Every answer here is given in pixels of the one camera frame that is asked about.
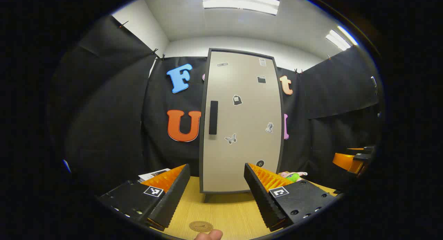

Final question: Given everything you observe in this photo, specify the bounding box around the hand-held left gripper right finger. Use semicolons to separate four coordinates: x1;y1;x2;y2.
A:
244;163;338;232

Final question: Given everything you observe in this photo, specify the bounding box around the round brown coaster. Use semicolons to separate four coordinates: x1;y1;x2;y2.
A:
189;221;214;233

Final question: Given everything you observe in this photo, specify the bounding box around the black door handle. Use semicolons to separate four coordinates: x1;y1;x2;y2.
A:
209;101;219;135

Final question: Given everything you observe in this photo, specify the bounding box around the ceiling light panel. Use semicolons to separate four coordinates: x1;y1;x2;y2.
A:
325;26;359;51
201;0;280;16

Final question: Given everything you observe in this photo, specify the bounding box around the beige cabinet door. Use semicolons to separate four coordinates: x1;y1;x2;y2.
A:
202;50;281;192

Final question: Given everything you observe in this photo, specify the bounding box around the pink green plush toy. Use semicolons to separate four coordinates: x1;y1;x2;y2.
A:
279;171;308;183

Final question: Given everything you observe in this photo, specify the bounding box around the black backdrop cloth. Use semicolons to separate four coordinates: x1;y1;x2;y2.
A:
48;15;385;199

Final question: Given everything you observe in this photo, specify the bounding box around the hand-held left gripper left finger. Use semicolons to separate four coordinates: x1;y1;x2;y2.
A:
98;164;191;230

